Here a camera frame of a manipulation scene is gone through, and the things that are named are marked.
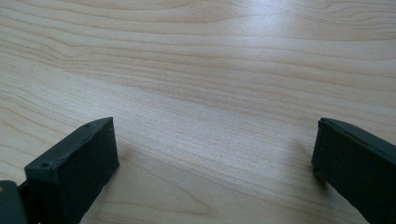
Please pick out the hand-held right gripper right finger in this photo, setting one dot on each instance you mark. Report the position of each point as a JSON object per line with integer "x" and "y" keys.
{"x": 358, "y": 168}

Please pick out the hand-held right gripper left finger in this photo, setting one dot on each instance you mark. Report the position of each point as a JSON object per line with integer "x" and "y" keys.
{"x": 73, "y": 174}

